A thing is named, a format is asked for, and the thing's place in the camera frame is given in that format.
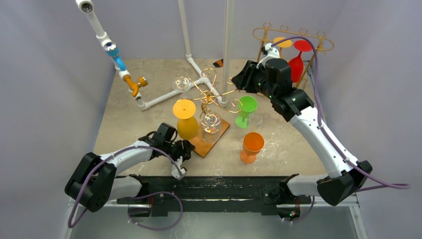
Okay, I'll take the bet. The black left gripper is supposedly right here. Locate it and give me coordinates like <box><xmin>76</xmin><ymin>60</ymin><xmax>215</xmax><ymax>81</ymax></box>
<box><xmin>162</xmin><ymin>139</ymin><xmax>194</xmax><ymax>169</ymax></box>

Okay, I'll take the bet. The wooden base board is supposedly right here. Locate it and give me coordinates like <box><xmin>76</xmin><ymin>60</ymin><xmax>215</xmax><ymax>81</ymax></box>
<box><xmin>189</xmin><ymin>119</ymin><xmax>230</xmax><ymax>158</ymax></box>

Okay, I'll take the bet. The yellow wine glass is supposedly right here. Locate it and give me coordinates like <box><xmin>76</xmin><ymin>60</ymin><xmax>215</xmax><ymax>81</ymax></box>
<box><xmin>273</xmin><ymin>37</ymin><xmax>293</xmax><ymax>59</ymax></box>
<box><xmin>172</xmin><ymin>99</ymin><xmax>199</xmax><ymax>140</ymax></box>

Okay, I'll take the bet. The green plastic wine glass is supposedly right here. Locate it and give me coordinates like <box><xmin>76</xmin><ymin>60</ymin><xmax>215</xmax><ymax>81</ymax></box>
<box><xmin>235</xmin><ymin>96</ymin><xmax>258</xmax><ymax>128</ymax></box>

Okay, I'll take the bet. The clear wine glass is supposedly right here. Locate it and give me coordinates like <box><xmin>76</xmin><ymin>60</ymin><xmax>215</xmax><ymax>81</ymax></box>
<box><xmin>172</xmin><ymin>77</ymin><xmax>193</xmax><ymax>100</ymax></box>
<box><xmin>201</xmin><ymin>112</ymin><xmax>222</xmax><ymax>143</ymax></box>
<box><xmin>247</xmin><ymin>113</ymin><xmax>262</xmax><ymax>128</ymax></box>

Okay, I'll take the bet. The red plastic wine glass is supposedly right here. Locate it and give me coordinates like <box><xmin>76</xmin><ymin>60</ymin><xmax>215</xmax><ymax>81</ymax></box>
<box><xmin>288</xmin><ymin>40</ymin><xmax>313</xmax><ymax>83</ymax></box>

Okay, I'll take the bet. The gold scroll glass tree stand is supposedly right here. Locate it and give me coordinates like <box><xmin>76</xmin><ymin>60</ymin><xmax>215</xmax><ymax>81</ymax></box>
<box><xmin>190</xmin><ymin>68</ymin><xmax>241</xmax><ymax>123</ymax></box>

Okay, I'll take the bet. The yellow wine glass front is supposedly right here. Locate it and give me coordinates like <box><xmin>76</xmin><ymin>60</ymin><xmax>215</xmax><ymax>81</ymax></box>
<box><xmin>273</xmin><ymin>37</ymin><xmax>293</xmax><ymax>59</ymax></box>

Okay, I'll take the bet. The orange plastic wine glass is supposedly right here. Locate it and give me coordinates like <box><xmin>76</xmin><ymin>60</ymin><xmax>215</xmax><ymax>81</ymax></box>
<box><xmin>239</xmin><ymin>132</ymin><xmax>265</xmax><ymax>164</ymax></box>

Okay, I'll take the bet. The gold wire wine glass rack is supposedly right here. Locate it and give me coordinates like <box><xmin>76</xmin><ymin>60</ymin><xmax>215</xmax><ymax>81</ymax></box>
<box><xmin>252</xmin><ymin>22</ymin><xmax>335</xmax><ymax>90</ymax></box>

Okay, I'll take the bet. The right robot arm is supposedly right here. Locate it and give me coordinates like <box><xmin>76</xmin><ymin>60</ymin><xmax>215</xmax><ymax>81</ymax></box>
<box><xmin>231</xmin><ymin>58</ymin><xmax>373</xmax><ymax>206</ymax></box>

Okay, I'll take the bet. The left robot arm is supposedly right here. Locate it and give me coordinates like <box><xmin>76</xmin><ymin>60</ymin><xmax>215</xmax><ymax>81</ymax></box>
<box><xmin>64</xmin><ymin>123</ymin><xmax>195</xmax><ymax>212</ymax></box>

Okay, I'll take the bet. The black orange small clip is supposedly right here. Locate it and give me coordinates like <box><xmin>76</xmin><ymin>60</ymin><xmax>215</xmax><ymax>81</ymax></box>
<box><xmin>213</xmin><ymin>59</ymin><xmax>223</xmax><ymax>68</ymax></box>

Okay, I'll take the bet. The black table front rail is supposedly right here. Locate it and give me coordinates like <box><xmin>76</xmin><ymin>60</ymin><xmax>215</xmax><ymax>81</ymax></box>
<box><xmin>117</xmin><ymin>176</ymin><xmax>312</xmax><ymax>219</ymax></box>

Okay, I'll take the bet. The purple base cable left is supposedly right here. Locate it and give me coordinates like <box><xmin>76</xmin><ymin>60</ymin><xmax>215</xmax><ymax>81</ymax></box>
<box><xmin>127</xmin><ymin>191</ymin><xmax>184</xmax><ymax>231</ymax></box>

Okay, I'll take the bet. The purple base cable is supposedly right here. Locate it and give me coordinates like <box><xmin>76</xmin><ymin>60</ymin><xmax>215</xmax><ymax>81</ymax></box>
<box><xmin>280</xmin><ymin>195</ymin><xmax>316</xmax><ymax>225</ymax></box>
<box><xmin>127</xmin><ymin>191</ymin><xmax>184</xmax><ymax>231</ymax></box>

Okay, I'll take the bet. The orange faucet handle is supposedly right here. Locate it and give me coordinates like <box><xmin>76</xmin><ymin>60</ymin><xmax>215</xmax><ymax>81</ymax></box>
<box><xmin>123</xmin><ymin>75</ymin><xmax>148</xmax><ymax>98</ymax></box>

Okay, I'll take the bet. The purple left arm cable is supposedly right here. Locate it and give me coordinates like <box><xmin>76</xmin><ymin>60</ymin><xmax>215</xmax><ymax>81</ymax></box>
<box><xmin>67</xmin><ymin>145</ymin><xmax>184</xmax><ymax>229</ymax></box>

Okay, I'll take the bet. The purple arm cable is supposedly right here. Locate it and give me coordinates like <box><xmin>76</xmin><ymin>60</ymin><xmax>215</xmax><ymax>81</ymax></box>
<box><xmin>67</xmin><ymin>145</ymin><xmax>184</xmax><ymax>229</ymax></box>
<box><xmin>271</xmin><ymin>36</ymin><xmax>412</xmax><ymax>193</ymax></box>

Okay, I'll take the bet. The blue faucet handle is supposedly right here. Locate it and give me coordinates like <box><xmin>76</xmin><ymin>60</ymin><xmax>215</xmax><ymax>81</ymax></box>
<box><xmin>103</xmin><ymin>41</ymin><xmax>126</xmax><ymax>71</ymax></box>

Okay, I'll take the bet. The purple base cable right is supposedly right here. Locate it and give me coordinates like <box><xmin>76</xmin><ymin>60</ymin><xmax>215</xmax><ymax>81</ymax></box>
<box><xmin>280</xmin><ymin>195</ymin><xmax>316</xmax><ymax>225</ymax></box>

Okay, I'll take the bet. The white PVC pipe frame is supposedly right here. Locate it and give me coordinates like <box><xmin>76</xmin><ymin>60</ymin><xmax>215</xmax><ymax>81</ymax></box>
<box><xmin>75</xmin><ymin>0</ymin><xmax>235</xmax><ymax>112</ymax></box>

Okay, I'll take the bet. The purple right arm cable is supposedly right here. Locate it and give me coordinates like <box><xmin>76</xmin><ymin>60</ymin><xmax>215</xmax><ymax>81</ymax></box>
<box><xmin>271</xmin><ymin>36</ymin><xmax>412</xmax><ymax>193</ymax></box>

